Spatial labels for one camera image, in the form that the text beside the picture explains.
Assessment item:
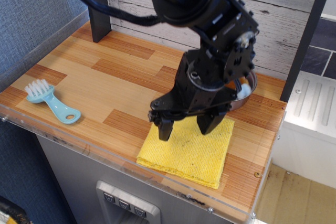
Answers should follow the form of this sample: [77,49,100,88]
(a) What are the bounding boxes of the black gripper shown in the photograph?
[148,50,237,141]

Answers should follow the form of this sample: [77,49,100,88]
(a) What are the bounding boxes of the yellow cloth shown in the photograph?
[136,117,235,189]

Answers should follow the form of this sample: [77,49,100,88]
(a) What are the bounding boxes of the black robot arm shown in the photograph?
[149,0,259,141]

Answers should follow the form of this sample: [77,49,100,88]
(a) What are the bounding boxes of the blue plush mouse toy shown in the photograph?
[225,77,251,100]

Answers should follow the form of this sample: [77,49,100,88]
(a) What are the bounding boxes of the silver dispenser button panel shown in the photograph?
[96,180,161,223]

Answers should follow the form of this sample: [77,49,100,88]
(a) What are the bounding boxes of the white toy sink unit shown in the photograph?
[272,71,335,187]

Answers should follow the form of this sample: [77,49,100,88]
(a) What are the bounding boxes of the light blue dish brush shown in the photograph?
[24,79,81,124]

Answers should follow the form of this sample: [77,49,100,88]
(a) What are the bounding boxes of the clear acrylic edge guard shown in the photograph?
[1,105,257,223]

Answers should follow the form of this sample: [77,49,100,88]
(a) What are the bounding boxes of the steel pot with handles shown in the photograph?
[230,70,257,111]

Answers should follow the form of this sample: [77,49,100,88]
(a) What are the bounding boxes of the dark grey left post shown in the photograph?
[88,0,111,42]

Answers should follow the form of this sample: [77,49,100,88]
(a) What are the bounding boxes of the dark grey post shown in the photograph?
[280,0,327,102]
[88,0,111,42]

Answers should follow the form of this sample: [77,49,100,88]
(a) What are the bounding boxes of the dark grey right post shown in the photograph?
[280,0,327,102]

